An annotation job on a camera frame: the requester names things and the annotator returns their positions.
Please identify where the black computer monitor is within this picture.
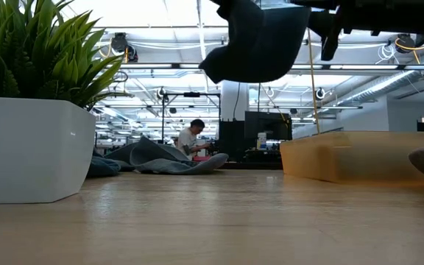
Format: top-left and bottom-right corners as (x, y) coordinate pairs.
(244, 110), (293, 141)

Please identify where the grey clothes pile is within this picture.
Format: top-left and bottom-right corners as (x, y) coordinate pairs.
(129, 135), (230, 176)

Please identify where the person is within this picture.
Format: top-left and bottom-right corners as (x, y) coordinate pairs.
(177, 118), (211, 161)

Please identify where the green artificial plant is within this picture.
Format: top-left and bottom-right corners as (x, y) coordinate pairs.
(0, 0), (134, 111)

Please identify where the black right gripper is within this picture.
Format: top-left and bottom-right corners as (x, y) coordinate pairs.
(291, 0), (424, 62)

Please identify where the black metal frame stand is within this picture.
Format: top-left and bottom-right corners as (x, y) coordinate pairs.
(161, 91), (222, 145)

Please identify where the cardboard box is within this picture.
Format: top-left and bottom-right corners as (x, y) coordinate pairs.
(279, 130), (424, 187)

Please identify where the black cabinet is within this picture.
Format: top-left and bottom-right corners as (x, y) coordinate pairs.
(218, 119), (246, 160)

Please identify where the silver ventilation duct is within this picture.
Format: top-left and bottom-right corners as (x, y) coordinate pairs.
(335, 47), (424, 107)

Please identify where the yellow hanging cable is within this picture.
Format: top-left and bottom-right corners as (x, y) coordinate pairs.
(305, 27), (322, 134)

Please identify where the white plant pot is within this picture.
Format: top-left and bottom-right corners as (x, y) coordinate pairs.
(0, 96), (97, 205)

